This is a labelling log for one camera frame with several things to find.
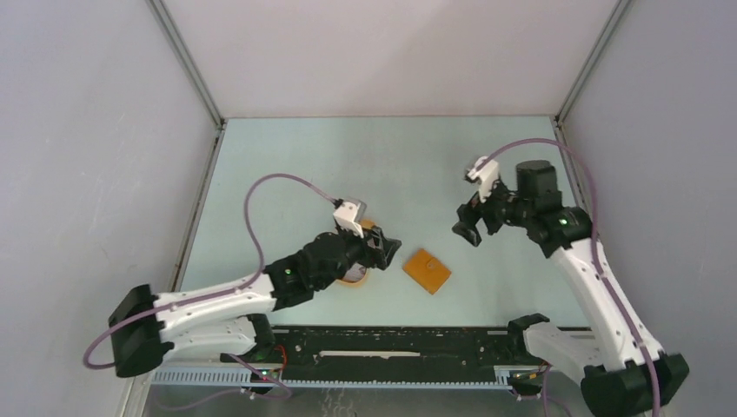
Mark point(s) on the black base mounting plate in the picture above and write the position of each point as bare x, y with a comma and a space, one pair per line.
422, 355

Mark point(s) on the orange leather card holder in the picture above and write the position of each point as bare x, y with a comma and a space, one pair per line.
426, 270

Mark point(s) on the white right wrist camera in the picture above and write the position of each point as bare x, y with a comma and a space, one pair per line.
484, 172

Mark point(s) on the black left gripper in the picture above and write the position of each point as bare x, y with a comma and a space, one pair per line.
386, 248

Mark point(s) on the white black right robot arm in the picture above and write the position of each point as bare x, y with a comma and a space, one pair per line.
626, 371

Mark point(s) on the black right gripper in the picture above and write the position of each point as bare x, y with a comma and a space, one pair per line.
468, 215

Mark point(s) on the beige oval plastic tray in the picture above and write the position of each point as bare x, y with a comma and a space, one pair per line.
355, 276

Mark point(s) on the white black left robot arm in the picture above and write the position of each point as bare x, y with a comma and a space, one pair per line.
230, 320

